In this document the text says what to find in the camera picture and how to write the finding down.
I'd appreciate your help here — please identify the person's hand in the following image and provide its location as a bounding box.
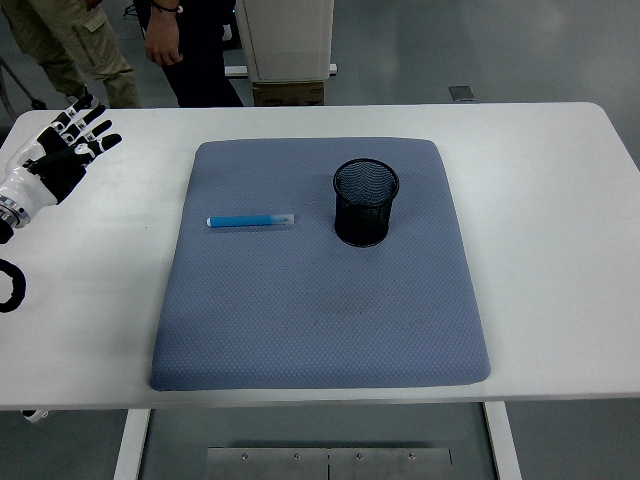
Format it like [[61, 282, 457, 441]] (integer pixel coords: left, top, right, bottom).
[[144, 14, 183, 67]]

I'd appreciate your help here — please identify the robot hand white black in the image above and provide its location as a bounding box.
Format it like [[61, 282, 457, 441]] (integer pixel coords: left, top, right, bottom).
[[0, 93, 123, 215]]

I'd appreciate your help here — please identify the blue marker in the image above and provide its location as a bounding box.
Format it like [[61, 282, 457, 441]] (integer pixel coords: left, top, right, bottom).
[[206, 213, 296, 230]]

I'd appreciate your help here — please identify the black mesh pen holder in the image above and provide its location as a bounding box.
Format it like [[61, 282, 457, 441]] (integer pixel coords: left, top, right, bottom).
[[333, 158, 401, 248]]

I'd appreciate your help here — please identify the person in dark trousers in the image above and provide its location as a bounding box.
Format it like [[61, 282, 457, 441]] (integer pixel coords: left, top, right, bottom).
[[132, 0, 246, 109]]

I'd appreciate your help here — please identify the white black floor appliance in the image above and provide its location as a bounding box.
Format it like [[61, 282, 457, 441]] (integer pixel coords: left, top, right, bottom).
[[220, 0, 240, 52]]

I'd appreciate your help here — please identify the person in khaki trousers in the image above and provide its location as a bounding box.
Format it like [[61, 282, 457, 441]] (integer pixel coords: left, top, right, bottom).
[[0, 0, 143, 110]]

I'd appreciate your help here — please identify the grey metal stand rod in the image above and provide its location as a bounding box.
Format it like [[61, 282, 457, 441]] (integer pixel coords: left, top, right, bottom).
[[0, 54, 48, 121]]

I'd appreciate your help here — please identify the brown cardboard box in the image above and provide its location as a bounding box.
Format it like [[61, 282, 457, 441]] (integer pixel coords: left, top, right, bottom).
[[251, 79, 327, 107]]

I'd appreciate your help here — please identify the white table leg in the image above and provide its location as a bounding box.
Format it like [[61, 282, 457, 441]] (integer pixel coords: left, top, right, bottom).
[[112, 408, 152, 480], [482, 401, 524, 480]]

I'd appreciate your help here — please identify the blue-grey textured mat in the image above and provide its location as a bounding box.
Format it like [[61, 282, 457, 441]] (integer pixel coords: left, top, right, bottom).
[[148, 137, 492, 393]]

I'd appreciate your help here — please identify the grey metal plate with screws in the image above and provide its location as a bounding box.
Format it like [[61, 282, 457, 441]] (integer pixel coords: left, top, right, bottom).
[[327, 447, 453, 480], [205, 447, 330, 480]]

